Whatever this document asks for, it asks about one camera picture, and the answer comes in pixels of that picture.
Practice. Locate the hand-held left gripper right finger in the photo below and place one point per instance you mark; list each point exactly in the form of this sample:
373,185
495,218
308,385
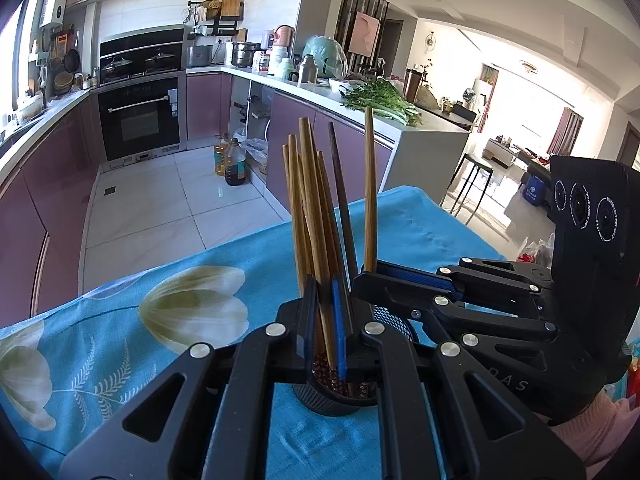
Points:
341,330

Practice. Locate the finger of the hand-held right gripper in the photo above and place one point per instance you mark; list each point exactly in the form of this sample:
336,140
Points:
425,277
390,292

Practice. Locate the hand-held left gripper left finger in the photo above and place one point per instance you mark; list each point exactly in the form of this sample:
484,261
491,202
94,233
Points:
310,320

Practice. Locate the black mesh utensil holder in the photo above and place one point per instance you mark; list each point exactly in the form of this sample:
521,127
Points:
330,402

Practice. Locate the black metal stool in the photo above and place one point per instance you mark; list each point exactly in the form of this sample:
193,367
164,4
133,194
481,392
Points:
475,162

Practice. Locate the blue bin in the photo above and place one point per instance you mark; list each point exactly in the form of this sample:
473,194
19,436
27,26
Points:
534,192

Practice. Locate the clear plastic bag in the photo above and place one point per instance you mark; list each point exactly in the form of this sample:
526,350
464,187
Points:
255,150

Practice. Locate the reddish curtain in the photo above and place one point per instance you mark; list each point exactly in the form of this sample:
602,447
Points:
565,132

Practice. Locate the bunch of green vegetables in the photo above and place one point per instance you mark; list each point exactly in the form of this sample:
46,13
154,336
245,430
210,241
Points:
380,100

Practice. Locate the yellow cooking oil bottle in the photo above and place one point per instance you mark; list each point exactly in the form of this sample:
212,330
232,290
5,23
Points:
220,157

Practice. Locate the dark tumbler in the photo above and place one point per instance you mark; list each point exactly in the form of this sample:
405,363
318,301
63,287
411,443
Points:
412,85

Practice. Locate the pink base cabinets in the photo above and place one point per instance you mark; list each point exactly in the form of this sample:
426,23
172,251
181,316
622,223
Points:
285,125
45,210

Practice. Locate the blue floral tablecloth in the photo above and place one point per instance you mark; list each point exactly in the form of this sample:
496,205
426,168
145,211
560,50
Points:
100,360

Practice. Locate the round ceiling lamp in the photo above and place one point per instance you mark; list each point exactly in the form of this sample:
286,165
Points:
528,67

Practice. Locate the steel thermos flask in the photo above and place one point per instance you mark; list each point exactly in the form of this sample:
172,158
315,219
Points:
307,70

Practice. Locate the mint green appliance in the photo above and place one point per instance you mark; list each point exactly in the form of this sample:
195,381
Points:
325,55

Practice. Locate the white canister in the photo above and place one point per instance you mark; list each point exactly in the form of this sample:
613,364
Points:
278,59

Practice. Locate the black built-in oven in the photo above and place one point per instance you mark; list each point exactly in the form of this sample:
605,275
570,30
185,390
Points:
140,120

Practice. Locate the stainless steel stockpot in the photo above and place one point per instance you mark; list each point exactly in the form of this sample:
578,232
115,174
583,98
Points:
245,55

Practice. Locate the pink electric kettle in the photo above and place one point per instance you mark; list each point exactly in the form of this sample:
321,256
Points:
285,36

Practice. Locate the white countertop appliance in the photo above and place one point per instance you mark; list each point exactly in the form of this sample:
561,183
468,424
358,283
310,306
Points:
229,53

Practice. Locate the pot with glass lid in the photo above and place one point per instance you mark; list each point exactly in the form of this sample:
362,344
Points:
160,61
116,67

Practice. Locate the wooden cutting board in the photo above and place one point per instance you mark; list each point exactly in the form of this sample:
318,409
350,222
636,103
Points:
232,6

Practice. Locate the black range hood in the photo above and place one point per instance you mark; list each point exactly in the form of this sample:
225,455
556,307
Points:
142,41

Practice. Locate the hanging black frying pan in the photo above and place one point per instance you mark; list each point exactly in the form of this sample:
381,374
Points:
72,60

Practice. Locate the white bowl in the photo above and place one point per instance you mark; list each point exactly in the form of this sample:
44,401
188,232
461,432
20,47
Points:
30,102

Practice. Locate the kitchen window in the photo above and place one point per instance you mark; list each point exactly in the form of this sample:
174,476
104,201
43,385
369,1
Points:
12,60

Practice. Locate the wall clock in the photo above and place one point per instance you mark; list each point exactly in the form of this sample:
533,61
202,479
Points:
430,42

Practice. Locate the pink wall picture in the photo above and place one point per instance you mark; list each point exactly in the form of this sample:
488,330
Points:
363,32

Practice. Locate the black wall rack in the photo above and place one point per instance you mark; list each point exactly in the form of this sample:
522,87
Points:
215,26

